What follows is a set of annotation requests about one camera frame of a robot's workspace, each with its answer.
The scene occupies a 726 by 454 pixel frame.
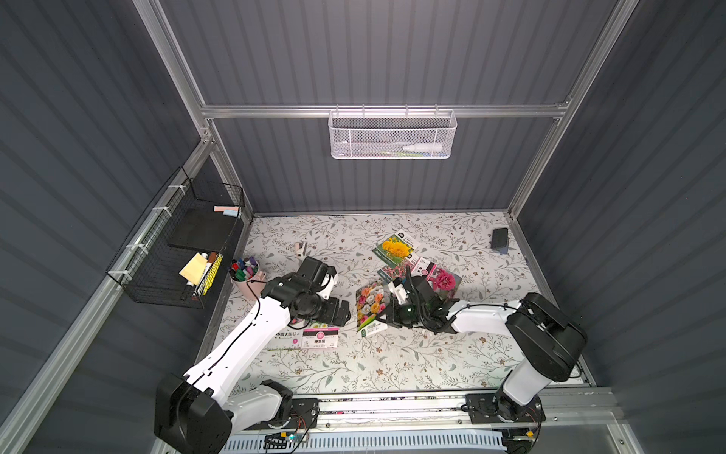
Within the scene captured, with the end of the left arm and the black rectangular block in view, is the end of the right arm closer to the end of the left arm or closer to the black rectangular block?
the end of the left arm

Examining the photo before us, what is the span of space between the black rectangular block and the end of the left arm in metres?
0.66

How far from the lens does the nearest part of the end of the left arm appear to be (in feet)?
1.79

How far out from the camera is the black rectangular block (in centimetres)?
108
